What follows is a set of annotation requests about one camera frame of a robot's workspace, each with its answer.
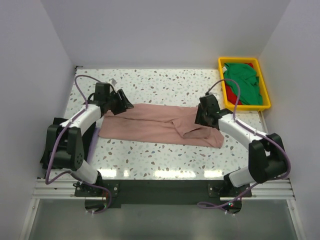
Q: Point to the purple folded t shirt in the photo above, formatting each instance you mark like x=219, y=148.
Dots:
x=93, y=145

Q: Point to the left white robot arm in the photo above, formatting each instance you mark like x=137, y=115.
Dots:
x=86, y=174

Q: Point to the black folded t shirt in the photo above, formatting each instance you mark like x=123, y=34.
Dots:
x=72, y=149

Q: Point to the green t shirt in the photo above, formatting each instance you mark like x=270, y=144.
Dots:
x=248, y=81

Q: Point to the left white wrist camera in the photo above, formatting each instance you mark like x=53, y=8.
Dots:
x=112, y=81

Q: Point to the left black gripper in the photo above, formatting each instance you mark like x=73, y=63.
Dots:
x=120, y=102

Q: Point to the yellow plastic bin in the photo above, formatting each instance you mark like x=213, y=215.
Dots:
x=263, y=89

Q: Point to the pink t shirt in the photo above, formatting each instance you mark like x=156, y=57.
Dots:
x=163, y=124

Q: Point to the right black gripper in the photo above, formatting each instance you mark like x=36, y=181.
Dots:
x=203, y=115

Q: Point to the red t shirt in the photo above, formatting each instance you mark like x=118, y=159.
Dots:
x=232, y=90

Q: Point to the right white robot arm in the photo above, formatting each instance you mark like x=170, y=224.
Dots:
x=267, y=158

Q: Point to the aluminium rail frame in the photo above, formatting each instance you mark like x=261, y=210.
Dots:
x=63, y=189

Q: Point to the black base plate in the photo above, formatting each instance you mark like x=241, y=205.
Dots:
x=160, y=192

